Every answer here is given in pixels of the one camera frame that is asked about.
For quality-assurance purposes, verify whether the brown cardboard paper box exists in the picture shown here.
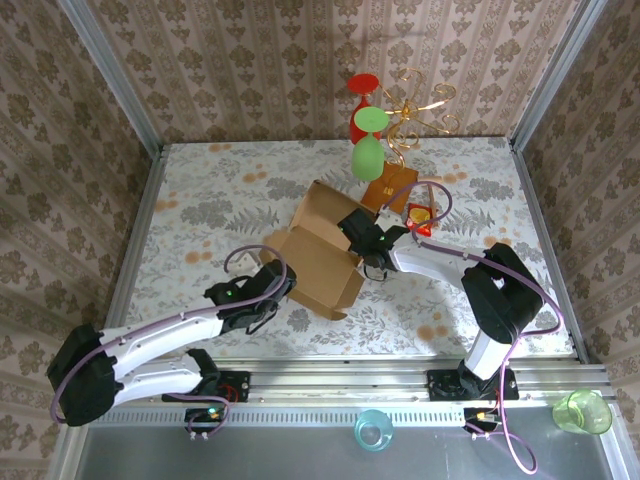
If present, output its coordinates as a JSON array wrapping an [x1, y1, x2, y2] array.
[[263, 179, 381, 321]]

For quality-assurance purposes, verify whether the red snack packet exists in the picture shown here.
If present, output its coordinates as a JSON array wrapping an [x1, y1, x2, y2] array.
[[403, 202, 437, 237]]

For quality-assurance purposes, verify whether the brown wooden rack base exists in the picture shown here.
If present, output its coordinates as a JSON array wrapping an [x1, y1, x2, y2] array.
[[360, 160, 420, 221]]

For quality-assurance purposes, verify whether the wooden mallet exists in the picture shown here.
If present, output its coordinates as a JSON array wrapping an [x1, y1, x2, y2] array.
[[418, 177, 444, 232]]

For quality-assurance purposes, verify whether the green wine glass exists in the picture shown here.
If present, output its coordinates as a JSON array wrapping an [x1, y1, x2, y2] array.
[[351, 105, 390, 182]]

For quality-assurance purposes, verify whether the small black controller board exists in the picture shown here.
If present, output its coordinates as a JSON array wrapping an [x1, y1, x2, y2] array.
[[184, 407, 224, 427], [463, 407, 501, 427]]

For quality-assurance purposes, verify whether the red wine glass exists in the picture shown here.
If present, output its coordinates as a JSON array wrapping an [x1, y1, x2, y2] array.
[[347, 73, 384, 146]]

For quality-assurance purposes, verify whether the grey metal shelf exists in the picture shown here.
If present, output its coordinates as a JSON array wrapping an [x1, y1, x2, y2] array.
[[49, 404, 631, 480]]

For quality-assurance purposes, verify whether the blue plastic cup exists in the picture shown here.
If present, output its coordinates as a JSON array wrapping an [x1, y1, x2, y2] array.
[[353, 409, 395, 454]]

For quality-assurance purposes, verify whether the green plastic cup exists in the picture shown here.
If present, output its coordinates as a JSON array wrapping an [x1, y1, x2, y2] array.
[[552, 389, 614, 435]]

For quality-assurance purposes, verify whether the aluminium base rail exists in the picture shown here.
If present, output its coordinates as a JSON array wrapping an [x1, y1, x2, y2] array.
[[74, 357, 614, 407]]

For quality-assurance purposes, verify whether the gold wire glass rack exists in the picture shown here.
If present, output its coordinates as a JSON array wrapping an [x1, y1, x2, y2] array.
[[372, 67, 461, 174]]

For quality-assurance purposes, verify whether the aluminium table side rail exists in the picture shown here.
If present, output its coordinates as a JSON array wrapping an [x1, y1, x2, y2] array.
[[508, 138, 591, 364], [97, 144, 167, 359]]

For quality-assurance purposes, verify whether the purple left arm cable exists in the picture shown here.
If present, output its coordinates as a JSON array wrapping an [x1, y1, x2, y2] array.
[[51, 243, 289, 442]]

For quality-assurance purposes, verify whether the aluminium frame post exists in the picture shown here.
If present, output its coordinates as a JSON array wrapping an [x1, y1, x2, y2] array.
[[509, 0, 609, 150], [57, 0, 164, 154]]

